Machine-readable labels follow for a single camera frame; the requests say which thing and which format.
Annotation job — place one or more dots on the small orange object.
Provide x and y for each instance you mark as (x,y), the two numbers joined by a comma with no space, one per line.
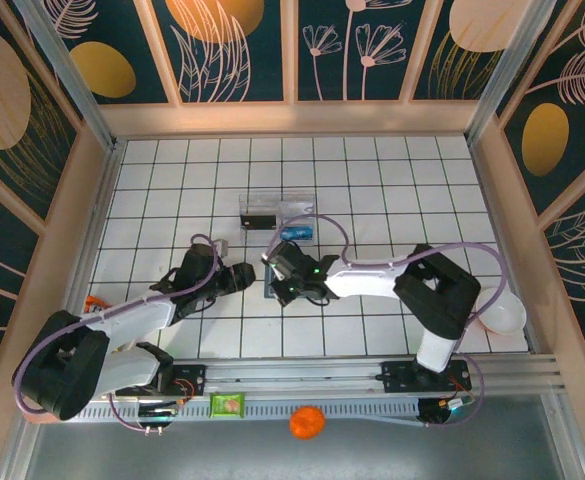
(94,302)

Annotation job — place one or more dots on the aluminium side rail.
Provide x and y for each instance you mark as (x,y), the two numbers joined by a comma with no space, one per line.
(93,225)
(499,225)

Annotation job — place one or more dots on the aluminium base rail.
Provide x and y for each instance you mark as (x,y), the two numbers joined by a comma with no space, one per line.
(292,372)

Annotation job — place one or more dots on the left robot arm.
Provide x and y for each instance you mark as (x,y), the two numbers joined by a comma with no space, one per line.
(132,315)

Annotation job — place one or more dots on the black credit card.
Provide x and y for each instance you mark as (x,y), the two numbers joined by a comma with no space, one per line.
(258,221)

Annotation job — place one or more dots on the orange ball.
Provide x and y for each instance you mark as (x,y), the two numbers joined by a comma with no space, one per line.
(307,422)

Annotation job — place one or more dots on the silver credit card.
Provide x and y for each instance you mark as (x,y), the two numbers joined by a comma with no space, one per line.
(294,212)

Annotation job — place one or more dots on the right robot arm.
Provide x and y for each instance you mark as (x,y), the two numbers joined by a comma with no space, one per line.
(367,280)

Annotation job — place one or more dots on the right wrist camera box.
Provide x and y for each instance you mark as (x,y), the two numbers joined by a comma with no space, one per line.
(278,270)

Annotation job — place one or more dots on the dark blue logo credit card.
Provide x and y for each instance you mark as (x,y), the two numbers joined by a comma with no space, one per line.
(297,233)

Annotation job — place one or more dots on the green snack packet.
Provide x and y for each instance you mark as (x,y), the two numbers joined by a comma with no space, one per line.
(227,405)

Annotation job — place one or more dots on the aluminium corner post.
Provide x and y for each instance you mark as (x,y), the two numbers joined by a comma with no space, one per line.
(514,70)
(68,70)

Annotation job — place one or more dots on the clear acrylic card stand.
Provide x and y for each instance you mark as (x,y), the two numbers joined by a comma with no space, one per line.
(257,202)

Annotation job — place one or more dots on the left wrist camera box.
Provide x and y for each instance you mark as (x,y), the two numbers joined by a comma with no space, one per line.
(220,247)

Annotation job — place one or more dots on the white bowl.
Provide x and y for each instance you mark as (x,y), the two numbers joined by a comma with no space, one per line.
(504,315)

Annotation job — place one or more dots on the small electronics board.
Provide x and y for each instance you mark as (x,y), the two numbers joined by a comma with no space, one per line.
(452,404)
(159,411)

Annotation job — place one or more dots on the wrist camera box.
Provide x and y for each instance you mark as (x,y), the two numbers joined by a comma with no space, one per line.
(278,270)
(220,247)

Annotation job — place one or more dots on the grey metal sheet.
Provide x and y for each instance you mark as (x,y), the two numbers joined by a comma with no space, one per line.
(422,455)

